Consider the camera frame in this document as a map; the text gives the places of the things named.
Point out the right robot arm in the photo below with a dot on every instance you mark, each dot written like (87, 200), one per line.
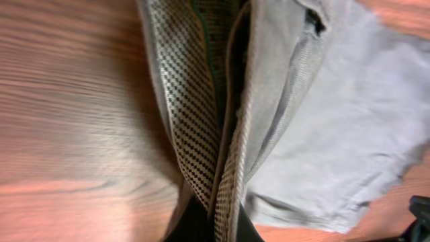
(418, 230)

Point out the grey cotton shorts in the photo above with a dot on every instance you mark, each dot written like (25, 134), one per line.
(304, 112)

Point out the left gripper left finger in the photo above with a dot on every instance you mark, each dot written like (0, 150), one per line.
(192, 226)

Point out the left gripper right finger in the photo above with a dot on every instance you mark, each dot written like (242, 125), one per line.
(246, 231)

